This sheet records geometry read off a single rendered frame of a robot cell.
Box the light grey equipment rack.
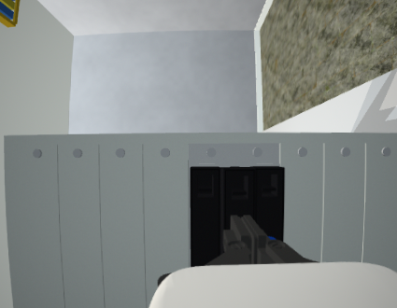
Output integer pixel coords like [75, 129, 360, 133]
[4, 133, 397, 308]

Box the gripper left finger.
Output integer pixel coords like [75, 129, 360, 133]
[204, 216, 251, 266]

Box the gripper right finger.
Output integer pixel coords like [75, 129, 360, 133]
[241, 215, 318, 264]

